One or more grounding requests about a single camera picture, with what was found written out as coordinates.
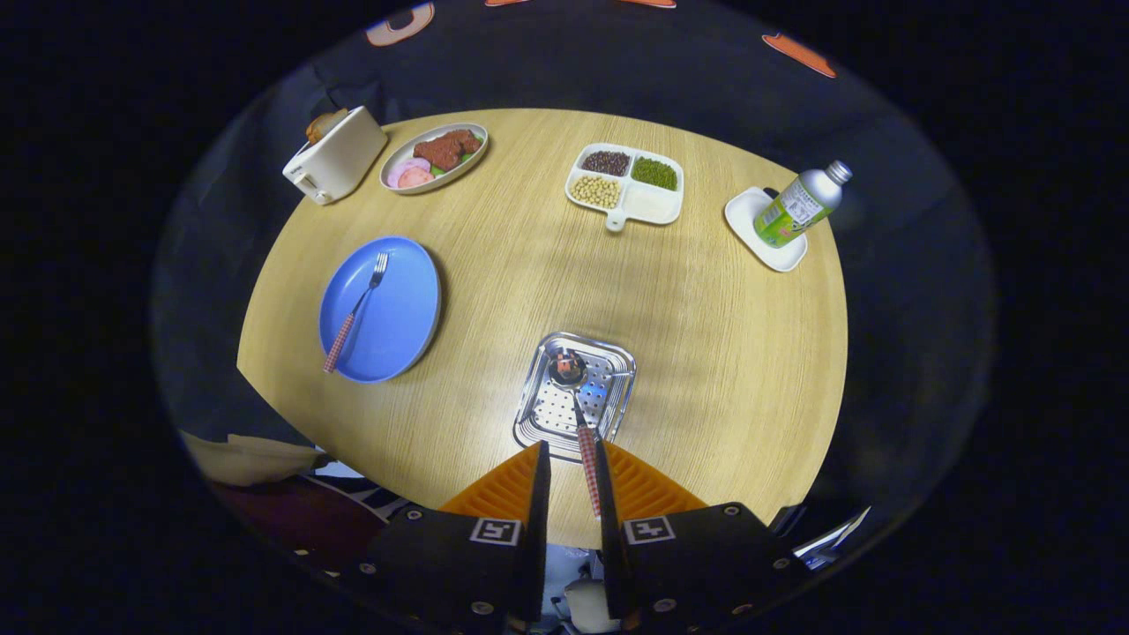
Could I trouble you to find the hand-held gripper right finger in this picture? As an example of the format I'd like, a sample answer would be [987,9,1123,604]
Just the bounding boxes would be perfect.
[595,439,812,631]

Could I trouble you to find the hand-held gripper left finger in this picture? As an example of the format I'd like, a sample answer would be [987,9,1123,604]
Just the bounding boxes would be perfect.
[357,441,552,631]

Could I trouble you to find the spoon with red checked handle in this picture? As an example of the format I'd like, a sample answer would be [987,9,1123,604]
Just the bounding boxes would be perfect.
[548,347,604,519]

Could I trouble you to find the fork with red checked handle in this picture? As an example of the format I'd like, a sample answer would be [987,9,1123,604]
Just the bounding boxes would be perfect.
[323,252,389,375]

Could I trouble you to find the metal cutlery basket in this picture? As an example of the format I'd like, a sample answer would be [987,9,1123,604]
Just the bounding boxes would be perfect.
[512,332,638,451]

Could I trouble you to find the black and white striped cloth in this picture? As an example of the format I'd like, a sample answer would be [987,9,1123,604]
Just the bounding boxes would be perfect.
[304,472,411,521]

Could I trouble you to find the dark red cloth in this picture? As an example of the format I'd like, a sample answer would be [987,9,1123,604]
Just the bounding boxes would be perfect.
[216,481,389,570]

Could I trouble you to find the blue plate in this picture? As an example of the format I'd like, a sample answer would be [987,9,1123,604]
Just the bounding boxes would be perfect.
[318,235,442,385]

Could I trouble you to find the beige cloth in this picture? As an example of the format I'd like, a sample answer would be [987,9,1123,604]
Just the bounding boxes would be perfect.
[181,430,329,488]

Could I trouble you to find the white divided tray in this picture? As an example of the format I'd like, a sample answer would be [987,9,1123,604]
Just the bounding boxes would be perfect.
[564,143,685,233]

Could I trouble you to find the yellow soybeans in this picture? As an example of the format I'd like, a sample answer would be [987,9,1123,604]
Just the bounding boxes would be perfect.
[572,176,622,210]

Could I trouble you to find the white square coaster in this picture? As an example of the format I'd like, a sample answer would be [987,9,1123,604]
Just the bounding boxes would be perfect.
[724,186,809,273]

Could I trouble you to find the green beans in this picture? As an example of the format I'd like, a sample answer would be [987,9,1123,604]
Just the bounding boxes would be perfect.
[632,157,679,191]

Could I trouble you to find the cream oval food plate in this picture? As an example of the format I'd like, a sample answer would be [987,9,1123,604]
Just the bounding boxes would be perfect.
[379,122,490,195]

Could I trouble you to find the pink ham slices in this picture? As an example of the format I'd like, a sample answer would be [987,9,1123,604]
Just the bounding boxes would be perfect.
[387,157,436,190]

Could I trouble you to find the silver bottle green label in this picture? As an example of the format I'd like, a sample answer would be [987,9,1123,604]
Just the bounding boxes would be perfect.
[754,161,854,249]

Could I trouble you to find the brown steak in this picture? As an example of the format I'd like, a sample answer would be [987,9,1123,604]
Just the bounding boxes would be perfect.
[413,129,482,172]

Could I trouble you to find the cream toaster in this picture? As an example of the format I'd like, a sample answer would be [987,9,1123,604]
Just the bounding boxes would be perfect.
[282,106,389,206]

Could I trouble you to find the black backdrop cloth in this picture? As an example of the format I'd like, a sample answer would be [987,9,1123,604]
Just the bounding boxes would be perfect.
[150,0,998,530]

